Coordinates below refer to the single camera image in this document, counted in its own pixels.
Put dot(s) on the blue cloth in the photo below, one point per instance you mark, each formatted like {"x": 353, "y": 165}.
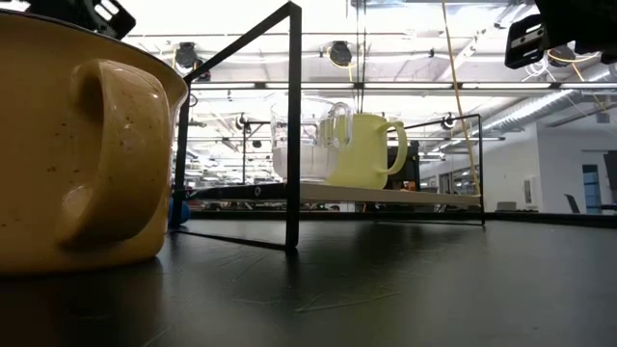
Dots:
{"x": 183, "y": 213}

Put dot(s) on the black-framed wooden shelf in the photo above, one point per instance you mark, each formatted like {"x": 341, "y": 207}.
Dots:
{"x": 293, "y": 144}

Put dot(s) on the orange speckled ceramic mug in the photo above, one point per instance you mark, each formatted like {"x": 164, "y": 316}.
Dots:
{"x": 43, "y": 144}

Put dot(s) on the clear glass mug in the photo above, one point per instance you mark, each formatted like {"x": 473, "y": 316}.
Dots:
{"x": 308, "y": 159}

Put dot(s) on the pale yellow mug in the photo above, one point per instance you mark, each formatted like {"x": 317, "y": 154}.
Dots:
{"x": 364, "y": 154}

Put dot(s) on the black monitor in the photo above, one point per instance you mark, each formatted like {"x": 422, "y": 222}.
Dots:
{"x": 412, "y": 168}

